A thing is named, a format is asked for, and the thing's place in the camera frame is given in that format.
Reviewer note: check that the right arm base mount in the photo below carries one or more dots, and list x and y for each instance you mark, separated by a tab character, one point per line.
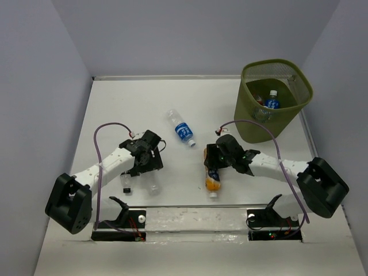
266	225

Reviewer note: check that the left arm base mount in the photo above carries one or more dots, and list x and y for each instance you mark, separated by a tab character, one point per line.
119	223

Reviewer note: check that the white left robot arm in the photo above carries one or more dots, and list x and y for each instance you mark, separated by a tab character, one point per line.
75	200

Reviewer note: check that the blue label bottle white cap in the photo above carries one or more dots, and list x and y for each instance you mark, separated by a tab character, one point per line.
272	102

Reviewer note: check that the yellow label drink bottle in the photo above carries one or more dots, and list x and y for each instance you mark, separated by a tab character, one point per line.
212	178

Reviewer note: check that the clear bottle black cap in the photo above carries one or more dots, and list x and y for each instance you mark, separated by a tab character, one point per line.
126	183

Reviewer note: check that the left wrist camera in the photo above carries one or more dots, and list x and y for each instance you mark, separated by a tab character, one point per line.
138	135

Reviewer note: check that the blue label bottle upper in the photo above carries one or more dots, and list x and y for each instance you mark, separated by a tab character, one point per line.
181	128

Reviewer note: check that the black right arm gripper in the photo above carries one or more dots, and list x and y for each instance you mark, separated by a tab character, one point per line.
213	150

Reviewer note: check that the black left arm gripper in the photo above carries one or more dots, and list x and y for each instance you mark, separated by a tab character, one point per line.
154	164

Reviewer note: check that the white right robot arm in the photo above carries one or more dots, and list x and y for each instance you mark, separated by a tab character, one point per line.
316	187

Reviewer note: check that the clear crushed bottle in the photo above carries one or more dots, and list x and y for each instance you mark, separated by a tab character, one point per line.
152	183

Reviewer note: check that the green plastic waste bin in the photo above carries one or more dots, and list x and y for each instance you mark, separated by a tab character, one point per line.
294	92

